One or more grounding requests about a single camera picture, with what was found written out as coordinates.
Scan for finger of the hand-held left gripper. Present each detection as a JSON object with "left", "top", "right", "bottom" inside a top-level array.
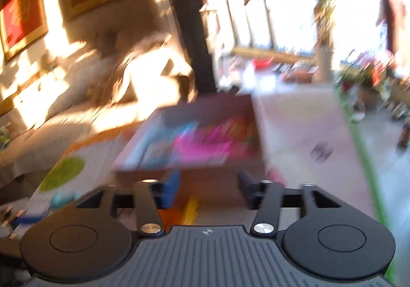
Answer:
[{"left": 12, "top": 214, "right": 45, "bottom": 227}]

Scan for dark bottle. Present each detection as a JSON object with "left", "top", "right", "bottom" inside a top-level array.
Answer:
[{"left": 397, "top": 123, "right": 410, "bottom": 148}]

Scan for orange yellow toy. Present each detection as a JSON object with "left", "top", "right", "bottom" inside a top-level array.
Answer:
[{"left": 158, "top": 195, "right": 201, "bottom": 226}]

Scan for pink cardboard box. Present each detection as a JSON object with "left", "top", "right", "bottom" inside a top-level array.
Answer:
[{"left": 110, "top": 93, "right": 269, "bottom": 205}]

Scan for printed play mat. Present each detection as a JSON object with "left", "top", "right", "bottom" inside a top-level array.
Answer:
[{"left": 26, "top": 83, "right": 398, "bottom": 287}]

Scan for red basin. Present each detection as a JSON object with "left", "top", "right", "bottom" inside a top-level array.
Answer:
[{"left": 251, "top": 56, "right": 275, "bottom": 70}]

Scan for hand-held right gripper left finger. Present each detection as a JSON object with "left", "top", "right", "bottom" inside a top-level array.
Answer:
[{"left": 76, "top": 170, "right": 180, "bottom": 238}]

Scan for beige quilt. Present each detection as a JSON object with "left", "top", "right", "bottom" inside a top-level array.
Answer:
[{"left": 86, "top": 34, "right": 173, "bottom": 105}]

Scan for bed with white sheet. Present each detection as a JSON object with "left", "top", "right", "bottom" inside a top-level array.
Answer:
[{"left": 0, "top": 46, "right": 196, "bottom": 191}]

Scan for pink pig toy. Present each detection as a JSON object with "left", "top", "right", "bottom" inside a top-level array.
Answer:
[{"left": 173, "top": 133, "right": 233, "bottom": 166}]

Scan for red framed picture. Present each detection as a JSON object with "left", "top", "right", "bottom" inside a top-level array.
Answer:
[{"left": 0, "top": 0, "right": 48, "bottom": 61}]

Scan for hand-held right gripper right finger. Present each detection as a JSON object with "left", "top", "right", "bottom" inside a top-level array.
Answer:
[{"left": 237, "top": 170, "right": 348, "bottom": 238}]

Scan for blue white wipes packet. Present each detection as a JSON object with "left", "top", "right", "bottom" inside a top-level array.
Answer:
[{"left": 139, "top": 122, "right": 199, "bottom": 169}]

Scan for pink potted flowers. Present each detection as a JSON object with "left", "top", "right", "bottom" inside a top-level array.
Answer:
[{"left": 340, "top": 53, "right": 398, "bottom": 95}]

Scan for potted palm plant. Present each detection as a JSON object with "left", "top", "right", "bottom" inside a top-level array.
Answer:
[{"left": 307, "top": 0, "right": 362, "bottom": 82}]

